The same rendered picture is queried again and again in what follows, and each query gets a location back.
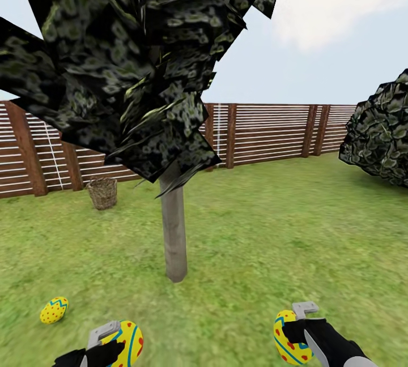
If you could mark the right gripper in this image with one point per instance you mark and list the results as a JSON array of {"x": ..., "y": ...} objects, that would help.
[{"x": 292, "y": 331}]

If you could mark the easter egg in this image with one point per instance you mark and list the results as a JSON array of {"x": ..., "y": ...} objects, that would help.
[
  {"x": 295, "y": 354},
  {"x": 54, "y": 310},
  {"x": 131, "y": 336}
]

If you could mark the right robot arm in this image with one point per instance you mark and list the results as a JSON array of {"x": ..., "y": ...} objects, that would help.
[{"x": 330, "y": 347}]

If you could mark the tree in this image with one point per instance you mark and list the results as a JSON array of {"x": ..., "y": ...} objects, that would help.
[{"x": 125, "y": 77}]

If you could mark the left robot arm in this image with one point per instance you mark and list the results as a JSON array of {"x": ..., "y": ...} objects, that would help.
[{"x": 97, "y": 355}]

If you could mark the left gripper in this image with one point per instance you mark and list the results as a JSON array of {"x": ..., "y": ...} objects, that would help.
[{"x": 108, "y": 353}]

